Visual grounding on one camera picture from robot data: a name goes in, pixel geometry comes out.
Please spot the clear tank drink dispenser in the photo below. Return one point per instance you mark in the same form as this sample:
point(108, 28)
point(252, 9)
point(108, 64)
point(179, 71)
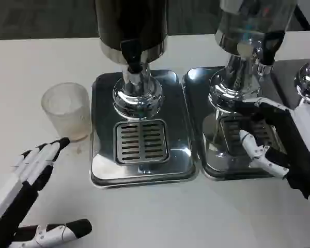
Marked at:
point(253, 18)

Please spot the slotted steel drip grid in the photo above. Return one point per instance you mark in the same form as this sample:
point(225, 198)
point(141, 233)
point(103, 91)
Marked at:
point(231, 129)
point(142, 142)

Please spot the dark tank drink dispenser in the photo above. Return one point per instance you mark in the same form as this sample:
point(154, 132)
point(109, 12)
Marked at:
point(131, 23)

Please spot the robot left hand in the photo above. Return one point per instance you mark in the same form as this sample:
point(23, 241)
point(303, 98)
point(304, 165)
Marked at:
point(28, 191)

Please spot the black tap lever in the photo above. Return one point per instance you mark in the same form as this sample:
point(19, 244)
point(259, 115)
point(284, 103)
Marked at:
point(272, 46)
point(130, 53)

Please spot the steel drip tray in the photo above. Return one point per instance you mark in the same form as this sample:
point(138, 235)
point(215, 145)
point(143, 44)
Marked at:
point(180, 124)
point(196, 103)
point(284, 87)

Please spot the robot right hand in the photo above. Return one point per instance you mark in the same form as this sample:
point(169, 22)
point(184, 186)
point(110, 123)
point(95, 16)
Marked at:
point(299, 160)

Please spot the black metal rod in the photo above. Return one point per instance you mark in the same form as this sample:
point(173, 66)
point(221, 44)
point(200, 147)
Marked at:
point(303, 14)

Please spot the clear ribbed glass cup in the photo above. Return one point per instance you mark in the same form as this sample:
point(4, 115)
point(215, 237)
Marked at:
point(65, 113)

